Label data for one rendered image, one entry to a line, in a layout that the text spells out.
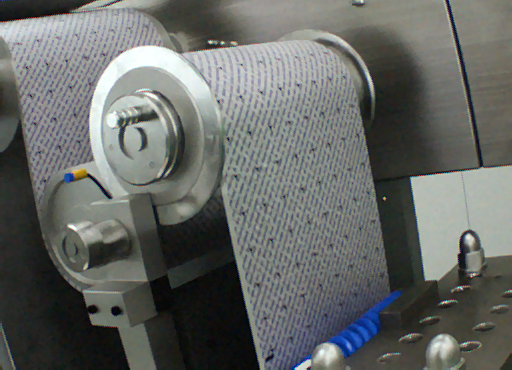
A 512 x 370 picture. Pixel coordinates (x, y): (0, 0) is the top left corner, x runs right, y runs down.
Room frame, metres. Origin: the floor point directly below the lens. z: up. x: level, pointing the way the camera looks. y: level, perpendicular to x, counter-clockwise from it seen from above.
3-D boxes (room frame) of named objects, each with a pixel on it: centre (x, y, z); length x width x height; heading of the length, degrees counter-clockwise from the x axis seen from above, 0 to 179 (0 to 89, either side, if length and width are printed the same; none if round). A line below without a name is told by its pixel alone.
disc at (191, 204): (0.65, 0.07, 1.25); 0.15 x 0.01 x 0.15; 53
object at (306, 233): (0.71, -0.05, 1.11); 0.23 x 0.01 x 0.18; 143
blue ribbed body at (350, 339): (0.70, -0.07, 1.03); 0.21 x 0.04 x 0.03; 143
